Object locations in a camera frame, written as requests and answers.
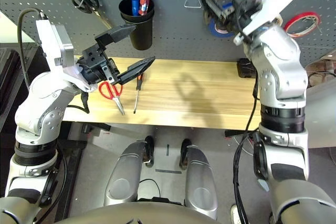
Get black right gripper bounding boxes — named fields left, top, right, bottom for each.
left=198, top=0, right=263, bottom=33

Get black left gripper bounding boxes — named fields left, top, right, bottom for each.
left=77, top=24, right=156, bottom=86

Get black and orange screwdriver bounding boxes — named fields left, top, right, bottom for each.
left=133, top=73, right=145, bottom=115

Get red-handled scissors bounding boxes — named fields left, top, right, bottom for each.
left=98, top=80, right=126, bottom=116

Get grey metal pegboard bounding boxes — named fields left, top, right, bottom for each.
left=0, top=0, right=336, bottom=67

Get black plastic cup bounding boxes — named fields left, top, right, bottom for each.
left=120, top=15, right=154, bottom=51
left=118, top=0, right=155, bottom=25

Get blue tape roll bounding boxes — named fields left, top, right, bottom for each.
left=208, top=17, right=236, bottom=38

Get black table foot bar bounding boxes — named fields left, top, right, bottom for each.
left=80, top=123, right=112, bottom=133

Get black plastic tool case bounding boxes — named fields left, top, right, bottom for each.
left=236, top=58, right=257, bottom=79

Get red tape roll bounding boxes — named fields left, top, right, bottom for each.
left=284, top=11, right=323, bottom=38

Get black left robot foot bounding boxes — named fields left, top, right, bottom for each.
left=143, top=135, right=155, bottom=168

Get black cabinet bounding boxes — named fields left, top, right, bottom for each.
left=0, top=40, right=40, bottom=135

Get large black equipment case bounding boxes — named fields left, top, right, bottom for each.
left=0, top=47, right=20, bottom=112

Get silver left robot leg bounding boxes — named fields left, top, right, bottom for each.
left=103, top=140, right=148, bottom=207

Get silver robot leg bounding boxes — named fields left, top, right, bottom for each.
left=103, top=140, right=148, bottom=207
left=184, top=144, right=219, bottom=221

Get long dark floor tape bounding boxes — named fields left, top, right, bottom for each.
left=155, top=168, right=183, bottom=175

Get silver right robot leg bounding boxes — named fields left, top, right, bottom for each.
left=184, top=144, right=219, bottom=221

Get black box under robot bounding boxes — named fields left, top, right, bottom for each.
left=137, top=196, right=184, bottom=206

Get grey robot torso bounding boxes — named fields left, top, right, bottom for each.
left=51, top=200, right=224, bottom=224

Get light grey rounded cover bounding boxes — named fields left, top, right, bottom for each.
left=303, top=79, right=336, bottom=149

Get white person shoe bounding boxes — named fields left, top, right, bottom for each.
left=230, top=204, right=242, bottom=224

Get short black wrist cable loop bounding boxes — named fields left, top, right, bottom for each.
left=67, top=91, right=91, bottom=114

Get black-handled scissors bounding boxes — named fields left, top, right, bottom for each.
left=70, top=0, right=113, bottom=30

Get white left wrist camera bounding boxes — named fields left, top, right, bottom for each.
left=35, top=18, right=97, bottom=93

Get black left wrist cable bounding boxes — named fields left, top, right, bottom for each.
left=16, top=7, right=45, bottom=92

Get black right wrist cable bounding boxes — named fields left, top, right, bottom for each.
left=232, top=76, right=261, bottom=224

